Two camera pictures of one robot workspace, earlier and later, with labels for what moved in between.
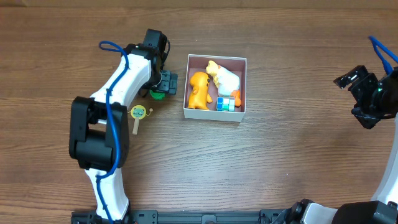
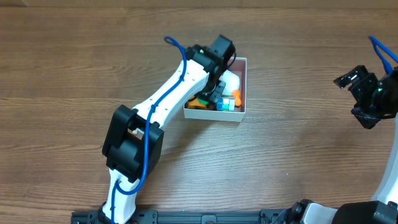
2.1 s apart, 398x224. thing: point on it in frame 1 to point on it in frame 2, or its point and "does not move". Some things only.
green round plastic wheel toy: (157, 96) to (203, 102)
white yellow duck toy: (227, 83) does not move
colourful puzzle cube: (226, 104) does not move
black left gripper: (169, 82) to (212, 94)
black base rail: (185, 217) does not move
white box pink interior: (198, 63) does not move
